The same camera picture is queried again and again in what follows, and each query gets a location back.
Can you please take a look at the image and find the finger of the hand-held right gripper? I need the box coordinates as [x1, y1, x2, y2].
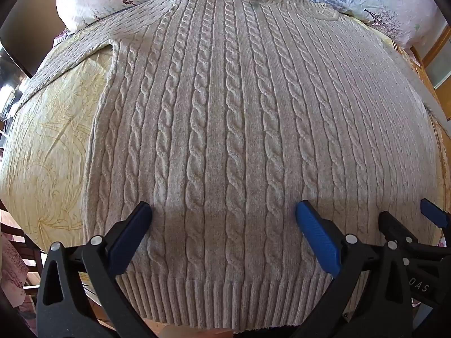
[378, 210, 421, 250]
[420, 198, 451, 229]

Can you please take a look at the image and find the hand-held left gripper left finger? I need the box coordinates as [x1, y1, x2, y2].
[36, 201, 158, 338]

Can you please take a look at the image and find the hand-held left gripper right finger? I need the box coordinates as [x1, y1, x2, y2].
[295, 200, 415, 338]

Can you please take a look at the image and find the beige cable knit sweater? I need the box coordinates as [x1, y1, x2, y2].
[14, 0, 445, 332]

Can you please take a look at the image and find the dark wooden chair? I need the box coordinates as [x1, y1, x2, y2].
[0, 200, 50, 312]

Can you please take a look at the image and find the yellow floral bedspread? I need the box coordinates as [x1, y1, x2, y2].
[0, 25, 451, 326]

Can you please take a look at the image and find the pink patterned cloth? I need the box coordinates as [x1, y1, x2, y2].
[0, 232, 29, 308]

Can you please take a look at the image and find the wooden framed glass cabinet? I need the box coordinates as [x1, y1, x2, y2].
[410, 24, 451, 90]

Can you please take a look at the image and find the white lavender print pillow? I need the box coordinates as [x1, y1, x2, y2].
[294, 0, 442, 49]

